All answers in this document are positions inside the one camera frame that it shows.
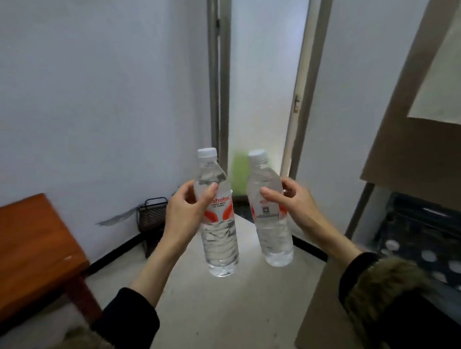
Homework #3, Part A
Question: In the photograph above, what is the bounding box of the person's left hand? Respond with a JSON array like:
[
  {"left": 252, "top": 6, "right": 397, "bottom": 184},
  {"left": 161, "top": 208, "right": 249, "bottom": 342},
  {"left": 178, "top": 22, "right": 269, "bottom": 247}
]
[{"left": 159, "top": 179, "right": 223, "bottom": 254}]

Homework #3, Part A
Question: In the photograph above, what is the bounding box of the group of water bottles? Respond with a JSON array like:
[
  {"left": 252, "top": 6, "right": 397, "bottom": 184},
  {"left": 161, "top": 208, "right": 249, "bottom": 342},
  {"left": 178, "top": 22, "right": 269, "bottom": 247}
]
[{"left": 379, "top": 234, "right": 461, "bottom": 305}]

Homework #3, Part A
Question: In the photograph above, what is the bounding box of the brown refrigerator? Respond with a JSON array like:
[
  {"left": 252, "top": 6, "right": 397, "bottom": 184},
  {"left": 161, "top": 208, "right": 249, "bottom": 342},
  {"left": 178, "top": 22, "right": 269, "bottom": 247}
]
[{"left": 276, "top": 0, "right": 461, "bottom": 349}]

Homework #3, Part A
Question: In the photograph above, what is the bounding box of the orange wooden table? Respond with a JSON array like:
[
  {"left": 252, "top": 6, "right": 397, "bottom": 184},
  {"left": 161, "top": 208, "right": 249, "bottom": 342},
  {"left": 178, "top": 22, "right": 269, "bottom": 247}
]
[{"left": 0, "top": 190, "right": 105, "bottom": 340}]

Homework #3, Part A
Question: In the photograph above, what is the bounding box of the white lined paper sheet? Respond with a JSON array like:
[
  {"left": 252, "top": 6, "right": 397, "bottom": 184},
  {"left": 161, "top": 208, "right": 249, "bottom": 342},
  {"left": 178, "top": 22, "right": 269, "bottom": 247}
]
[{"left": 401, "top": 0, "right": 461, "bottom": 132}]

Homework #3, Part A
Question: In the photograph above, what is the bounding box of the person's right hand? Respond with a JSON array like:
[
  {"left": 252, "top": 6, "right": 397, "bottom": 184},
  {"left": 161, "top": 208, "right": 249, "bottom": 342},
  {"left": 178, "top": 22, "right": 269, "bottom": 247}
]
[{"left": 258, "top": 175, "right": 324, "bottom": 242}]

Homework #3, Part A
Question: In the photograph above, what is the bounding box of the person's right forearm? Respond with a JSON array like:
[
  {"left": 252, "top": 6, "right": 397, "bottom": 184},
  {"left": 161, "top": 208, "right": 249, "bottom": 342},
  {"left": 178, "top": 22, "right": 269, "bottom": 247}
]
[{"left": 302, "top": 213, "right": 461, "bottom": 349}]

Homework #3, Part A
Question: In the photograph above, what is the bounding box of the clear plastic fridge drawer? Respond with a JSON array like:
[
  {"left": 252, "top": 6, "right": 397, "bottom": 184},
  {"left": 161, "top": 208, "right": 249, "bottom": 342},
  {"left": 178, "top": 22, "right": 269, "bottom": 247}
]
[{"left": 369, "top": 188, "right": 461, "bottom": 327}]

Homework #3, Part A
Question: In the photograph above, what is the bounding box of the black wire basket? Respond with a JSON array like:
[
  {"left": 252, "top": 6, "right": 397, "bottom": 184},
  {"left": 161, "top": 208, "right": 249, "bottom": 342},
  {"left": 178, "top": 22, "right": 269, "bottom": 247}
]
[{"left": 134, "top": 196, "right": 173, "bottom": 260}]

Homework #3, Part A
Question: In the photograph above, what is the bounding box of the person's left forearm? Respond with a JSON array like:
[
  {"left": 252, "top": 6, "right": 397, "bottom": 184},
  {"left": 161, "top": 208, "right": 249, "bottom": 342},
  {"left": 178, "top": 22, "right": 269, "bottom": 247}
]
[{"left": 14, "top": 236, "right": 187, "bottom": 349}]

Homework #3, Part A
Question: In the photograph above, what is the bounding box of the clear water bottle red label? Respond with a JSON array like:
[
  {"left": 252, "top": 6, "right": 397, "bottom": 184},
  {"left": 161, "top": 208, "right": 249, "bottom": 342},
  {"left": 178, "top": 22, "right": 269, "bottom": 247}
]
[
  {"left": 192, "top": 146, "right": 242, "bottom": 279},
  {"left": 244, "top": 147, "right": 296, "bottom": 270}
]

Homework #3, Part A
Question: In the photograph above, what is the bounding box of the green object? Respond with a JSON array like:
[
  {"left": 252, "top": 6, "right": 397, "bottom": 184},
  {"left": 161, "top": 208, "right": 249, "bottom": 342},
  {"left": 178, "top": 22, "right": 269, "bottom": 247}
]
[{"left": 228, "top": 150, "right": 256, "bottom": 199}]

